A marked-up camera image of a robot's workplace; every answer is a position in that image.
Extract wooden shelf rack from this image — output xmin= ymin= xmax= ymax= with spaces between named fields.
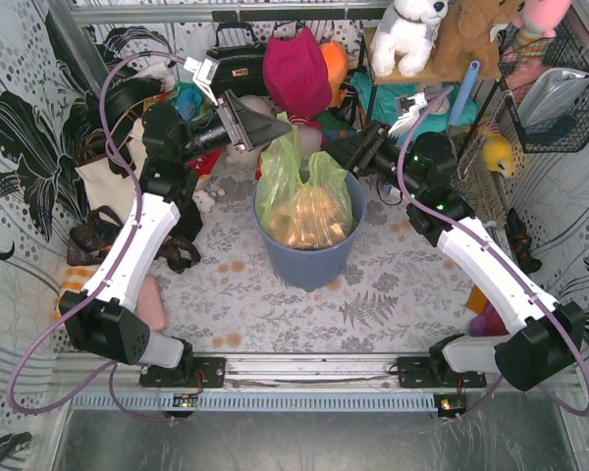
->
xmin=357 ymin=26 xmax=507 ymax=87

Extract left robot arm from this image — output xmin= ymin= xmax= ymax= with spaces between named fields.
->
xmin=59 ymin=90 xmax=291 ymax=369

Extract black wire basket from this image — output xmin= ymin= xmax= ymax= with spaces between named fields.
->
xmin=499 ymin=25 xmax=589 ymax=153

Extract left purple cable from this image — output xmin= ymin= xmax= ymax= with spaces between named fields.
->
xmin=7 ymin=50 xmax=192 ymax=426

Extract yellow duck plush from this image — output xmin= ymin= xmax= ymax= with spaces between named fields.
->
xmin=477 ymin=120 xmax=514 ymax=178

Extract teal cloth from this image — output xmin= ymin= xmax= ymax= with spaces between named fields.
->
xmin=349 ymin=72 xmax=478 ymax=136

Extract black cloth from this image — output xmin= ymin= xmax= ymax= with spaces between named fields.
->
xmin=170 ymin=197 xmax=203 ymax=241

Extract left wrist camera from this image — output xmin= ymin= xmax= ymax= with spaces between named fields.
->
xmin=184 ymin=56 xmax=224 ymax=106

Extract white fluffy plush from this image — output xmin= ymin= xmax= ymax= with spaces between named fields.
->
xmin=224 ymin=95 xmax=274 ymax=166

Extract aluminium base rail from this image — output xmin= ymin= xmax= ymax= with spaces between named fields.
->
xmin=53 ymin=350 xmax=583 ymax=411

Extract pink plush doll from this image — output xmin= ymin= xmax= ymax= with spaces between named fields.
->
xmin=512 ymin=0 xmax=571 ymax=54

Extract green trash bag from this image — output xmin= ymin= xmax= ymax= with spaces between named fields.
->
xmin=254 ymin=131 xmax=354 ymax=243

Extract purple orange sock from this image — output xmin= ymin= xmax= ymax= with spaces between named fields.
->
xmin=465 ymin=286 xmax=509 ymax=337

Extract white grey dog plush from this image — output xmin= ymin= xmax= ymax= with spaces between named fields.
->
xmin=371 ymin=0 xmax=449 ymax=78

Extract black handbag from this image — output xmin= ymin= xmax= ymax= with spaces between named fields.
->
xmin=206 ymin=22 xmax=268 ymax=97

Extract brown teddy bear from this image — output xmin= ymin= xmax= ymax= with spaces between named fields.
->
xmin=433 ymin=0 xmax=525 ymax=79

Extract brown patterned bag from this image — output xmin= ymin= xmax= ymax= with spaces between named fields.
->
xmin=67 ymin=206 xmax=201 ymax=274

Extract silver pouch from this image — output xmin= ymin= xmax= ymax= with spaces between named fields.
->
xmin=517 ymin=68 xmax=589 ymax=128

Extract small white cloud plush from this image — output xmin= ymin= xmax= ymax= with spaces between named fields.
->
xmin=192 ymin=184 xmax=228 ymax=214

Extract cream canvas tote bag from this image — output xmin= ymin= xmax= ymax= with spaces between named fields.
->
xmin=77 ymin=118 xmax=147 ymax=223

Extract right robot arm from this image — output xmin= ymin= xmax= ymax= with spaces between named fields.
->
xmin=322 ymin=122 xmax=586 ymax=392

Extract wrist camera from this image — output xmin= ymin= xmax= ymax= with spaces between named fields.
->
xmin=184 ymin=56 xmax=224 ymax=106
xmin=388 ymin=92 xmax=434 ymax=138

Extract white round plush pink hands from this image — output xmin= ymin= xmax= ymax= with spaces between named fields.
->
xmin=290 ymin=118 xmax=323 ymax=160

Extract blue trash bin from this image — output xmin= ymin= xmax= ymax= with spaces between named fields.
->
xmin=253 ymin=169 xmax=366 ymax=292

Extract pink foam roll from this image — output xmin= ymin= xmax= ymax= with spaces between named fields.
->
xmin=136 ymin=275 xmax=166 ymax=332

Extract orange white striped cloth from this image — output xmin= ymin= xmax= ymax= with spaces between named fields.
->
xmin=57 ymin=265 xmax=98 ymax=300

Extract orange plush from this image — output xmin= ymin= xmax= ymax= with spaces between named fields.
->
xmin=320 ymin=42 xmax=348 ymax=108

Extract magenta hanging cloth bag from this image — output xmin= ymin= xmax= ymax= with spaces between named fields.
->
xmin=263 ymin=27 xmax=332 ymax=119

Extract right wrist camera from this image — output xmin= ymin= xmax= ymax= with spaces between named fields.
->
xmin=388 ymin=92 xmax=434 ymax=138

